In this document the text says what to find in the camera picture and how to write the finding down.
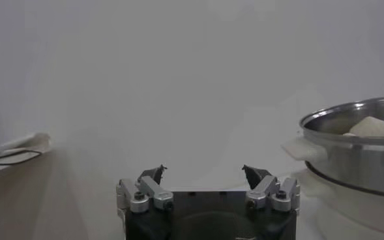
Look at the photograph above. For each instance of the white steamed baozi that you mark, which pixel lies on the white steamed baozi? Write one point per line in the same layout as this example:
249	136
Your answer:
374	127
348	134

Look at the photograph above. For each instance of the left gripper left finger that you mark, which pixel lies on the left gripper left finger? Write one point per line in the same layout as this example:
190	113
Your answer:
152	192

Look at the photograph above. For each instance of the white round plate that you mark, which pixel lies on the white round plate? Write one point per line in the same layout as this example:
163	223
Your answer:
358	212

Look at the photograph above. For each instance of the stainless steel steamer basket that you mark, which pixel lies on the stainless steel steamer basket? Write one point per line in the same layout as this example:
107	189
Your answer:
358	166

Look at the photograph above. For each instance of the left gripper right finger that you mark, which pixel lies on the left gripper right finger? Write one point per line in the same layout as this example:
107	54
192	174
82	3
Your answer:
266	189

